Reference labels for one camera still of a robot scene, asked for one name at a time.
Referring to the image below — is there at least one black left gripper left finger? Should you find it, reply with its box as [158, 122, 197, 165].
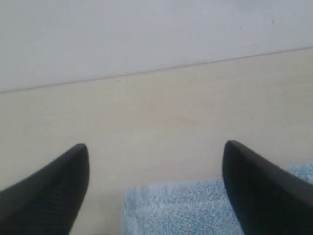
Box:
[0, 143, 90, 235]

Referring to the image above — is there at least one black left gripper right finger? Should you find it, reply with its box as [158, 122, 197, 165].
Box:
[222, 141, 313, 235]

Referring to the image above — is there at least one light blue terry towel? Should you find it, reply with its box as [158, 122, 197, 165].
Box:
[121, 161, 313, 235]

